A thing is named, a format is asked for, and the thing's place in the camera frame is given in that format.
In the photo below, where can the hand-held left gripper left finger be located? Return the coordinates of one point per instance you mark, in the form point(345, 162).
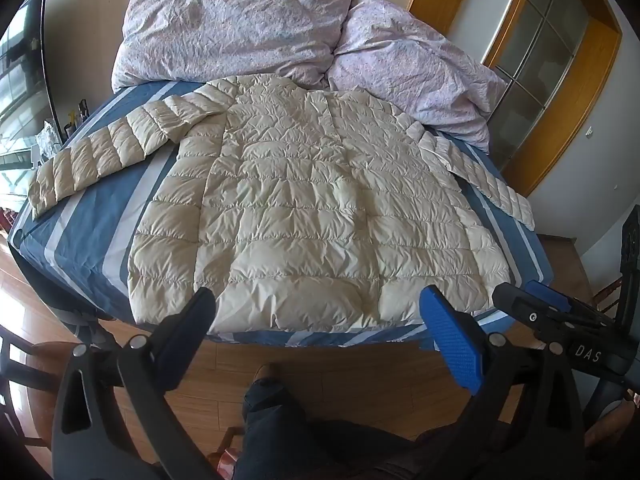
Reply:
point(199, 306)

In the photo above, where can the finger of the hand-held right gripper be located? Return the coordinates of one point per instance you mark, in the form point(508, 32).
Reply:
point(525, 315)
point(550, 296)

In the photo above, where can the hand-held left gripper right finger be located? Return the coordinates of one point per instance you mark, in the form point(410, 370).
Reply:
point(450, 345)

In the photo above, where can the cream quilted puffer jacket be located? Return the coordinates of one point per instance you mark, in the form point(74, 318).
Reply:
point(300, 210)

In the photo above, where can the wooden chair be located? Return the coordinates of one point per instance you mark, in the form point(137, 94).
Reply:
point(20, 360)
point(602, 300)

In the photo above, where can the person's leg in dark trousers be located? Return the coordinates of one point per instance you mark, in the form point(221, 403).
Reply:
point(280, 435)

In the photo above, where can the dark toiletry bottle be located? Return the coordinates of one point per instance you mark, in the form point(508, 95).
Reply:
point(75, 120)

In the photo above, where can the crumpled clear plastic bag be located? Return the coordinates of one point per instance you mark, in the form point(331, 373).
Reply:
point(50, 137)

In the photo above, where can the wooden glass door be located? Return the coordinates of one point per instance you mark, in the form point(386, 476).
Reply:
point(597, 60)

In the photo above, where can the frosted glass door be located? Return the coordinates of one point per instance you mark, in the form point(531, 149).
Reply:
point(540, 50)

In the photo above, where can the floral lilac pillow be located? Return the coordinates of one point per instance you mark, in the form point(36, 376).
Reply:
point(225, 25)

